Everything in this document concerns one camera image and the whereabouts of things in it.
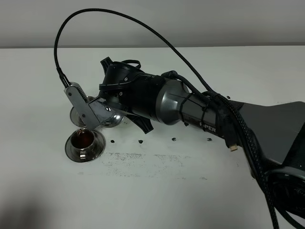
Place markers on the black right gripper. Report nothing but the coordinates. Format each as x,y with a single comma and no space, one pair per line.
131,90

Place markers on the stainless steel teapot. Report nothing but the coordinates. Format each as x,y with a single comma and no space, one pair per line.
112,120

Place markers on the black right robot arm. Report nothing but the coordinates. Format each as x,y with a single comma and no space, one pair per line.
272,137

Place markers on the near stainless steel saucer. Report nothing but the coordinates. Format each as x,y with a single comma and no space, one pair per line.
99,145

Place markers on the stainless steel saucer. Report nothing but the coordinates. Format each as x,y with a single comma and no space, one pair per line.
77,117
99,145

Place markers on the far stainless steel saucer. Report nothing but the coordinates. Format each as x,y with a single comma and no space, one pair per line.
77,117

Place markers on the near stainless steel teacup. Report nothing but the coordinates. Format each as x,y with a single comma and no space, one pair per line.
82,144

